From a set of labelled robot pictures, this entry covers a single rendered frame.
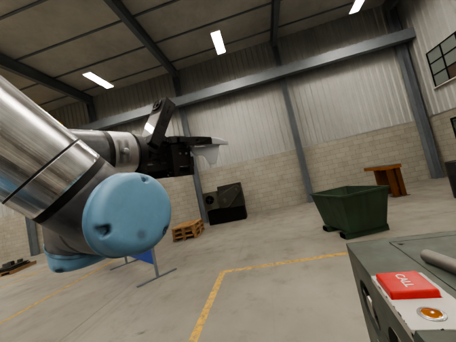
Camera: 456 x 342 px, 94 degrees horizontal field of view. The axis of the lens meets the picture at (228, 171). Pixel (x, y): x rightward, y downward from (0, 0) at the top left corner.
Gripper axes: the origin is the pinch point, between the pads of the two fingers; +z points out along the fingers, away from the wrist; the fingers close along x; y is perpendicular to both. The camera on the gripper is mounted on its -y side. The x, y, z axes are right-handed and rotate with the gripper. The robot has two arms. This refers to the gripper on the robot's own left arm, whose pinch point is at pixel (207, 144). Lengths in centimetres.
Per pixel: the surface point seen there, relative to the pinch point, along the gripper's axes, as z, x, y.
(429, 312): -4.4, 38.9, 27.1
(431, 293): -0.3, 39.6, 26.7
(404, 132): 1104, 69, -57
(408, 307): -3.5, 37.0, 27.7
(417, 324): -6.6, 37.7, 27.6
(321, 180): 928, -224, 107
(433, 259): 9.4, 40.8, 25.7
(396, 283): 0.4, 35.7, 26.8
